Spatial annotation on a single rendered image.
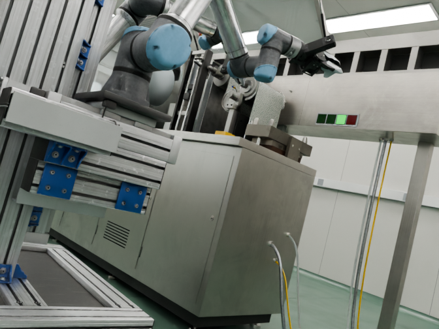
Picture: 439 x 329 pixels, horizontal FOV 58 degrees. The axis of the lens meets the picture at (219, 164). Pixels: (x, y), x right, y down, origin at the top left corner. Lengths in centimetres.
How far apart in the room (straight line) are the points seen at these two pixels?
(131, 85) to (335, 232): 382
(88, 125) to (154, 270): 119
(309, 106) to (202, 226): 99
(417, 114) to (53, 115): 162
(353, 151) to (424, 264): 142
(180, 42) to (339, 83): 136
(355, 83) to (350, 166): 260
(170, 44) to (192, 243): 103
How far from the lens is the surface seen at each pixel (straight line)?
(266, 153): 190
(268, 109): 229
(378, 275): 453
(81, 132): 102
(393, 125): 212
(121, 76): 123
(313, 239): 488
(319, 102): 235
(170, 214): 202
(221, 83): 243
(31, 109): 98
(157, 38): 111
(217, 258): 179
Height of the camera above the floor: 62
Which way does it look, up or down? 5 degrees up
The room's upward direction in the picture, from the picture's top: 15 degrees clockwise
